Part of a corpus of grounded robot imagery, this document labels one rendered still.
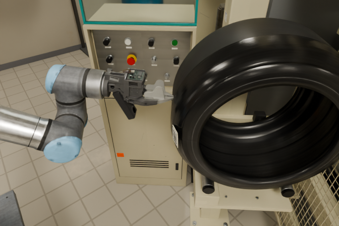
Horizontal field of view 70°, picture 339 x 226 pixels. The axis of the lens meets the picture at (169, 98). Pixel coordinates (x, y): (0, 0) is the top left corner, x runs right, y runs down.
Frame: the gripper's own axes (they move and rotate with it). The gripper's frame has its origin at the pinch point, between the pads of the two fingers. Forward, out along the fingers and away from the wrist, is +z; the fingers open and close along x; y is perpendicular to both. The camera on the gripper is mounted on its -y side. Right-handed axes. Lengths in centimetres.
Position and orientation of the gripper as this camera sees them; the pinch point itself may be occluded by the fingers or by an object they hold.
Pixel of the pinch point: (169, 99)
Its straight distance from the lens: 76.2
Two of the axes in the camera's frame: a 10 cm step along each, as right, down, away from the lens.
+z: 9.9, 1.3, 0.3
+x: 0.5, -5.9, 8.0
